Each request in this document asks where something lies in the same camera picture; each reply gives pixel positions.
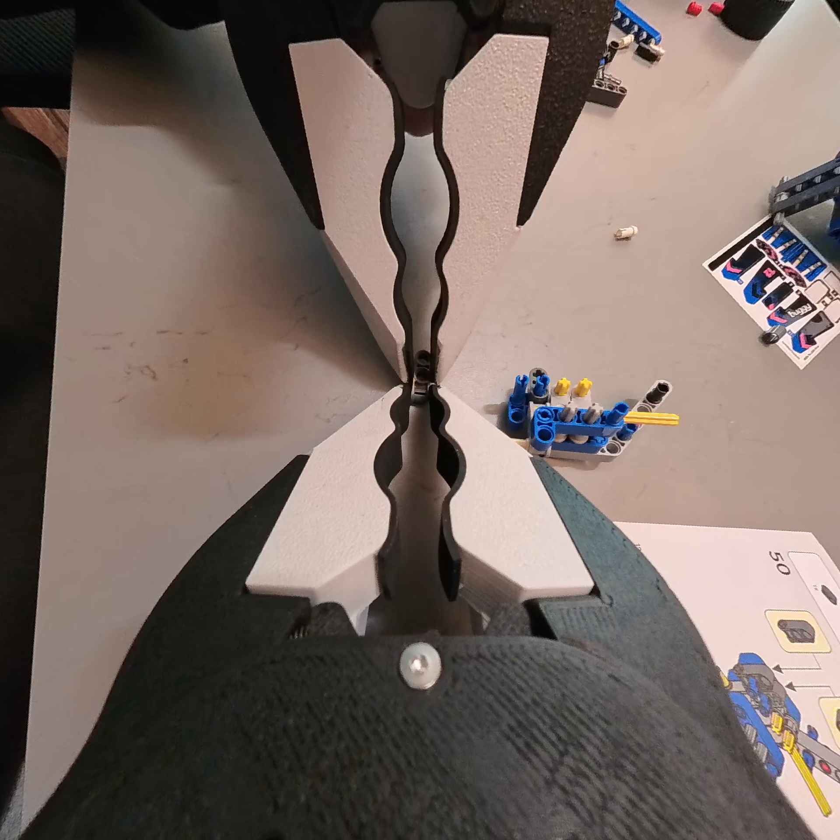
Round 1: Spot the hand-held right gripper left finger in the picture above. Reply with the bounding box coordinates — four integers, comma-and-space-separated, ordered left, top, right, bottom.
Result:
245, 384, 413, 632

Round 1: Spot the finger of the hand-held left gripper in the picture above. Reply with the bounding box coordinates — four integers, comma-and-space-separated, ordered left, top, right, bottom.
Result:
428, 33, 550, 383
289, 37, 417, 383

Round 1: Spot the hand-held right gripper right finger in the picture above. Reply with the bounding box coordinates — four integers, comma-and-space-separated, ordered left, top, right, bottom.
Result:
427, 384, 596, 632

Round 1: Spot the blue grey lego sub-assembly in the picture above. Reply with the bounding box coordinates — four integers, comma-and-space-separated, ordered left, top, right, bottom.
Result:
504, 367, 680, 470

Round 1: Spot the pile of loose lego pieces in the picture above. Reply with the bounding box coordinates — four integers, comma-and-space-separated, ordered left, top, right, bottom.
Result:
587, 0, 729, 109

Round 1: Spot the black lego tyre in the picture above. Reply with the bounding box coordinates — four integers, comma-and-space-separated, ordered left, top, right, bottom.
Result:
718, 0, 798, 42

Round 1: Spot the lego instruction booklet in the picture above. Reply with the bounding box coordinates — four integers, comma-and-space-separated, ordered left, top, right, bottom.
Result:
613, 521, 840, 821

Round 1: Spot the partly built lego car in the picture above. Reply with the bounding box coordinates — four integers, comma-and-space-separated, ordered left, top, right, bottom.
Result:
769, 151, 840, 237

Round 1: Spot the lego sticker sheet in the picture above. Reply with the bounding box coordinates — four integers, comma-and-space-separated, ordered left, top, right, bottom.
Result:
702, 217, 840, 370

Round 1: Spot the brown wooden board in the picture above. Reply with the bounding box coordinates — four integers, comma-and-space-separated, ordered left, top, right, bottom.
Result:
0, 105, 72, 161

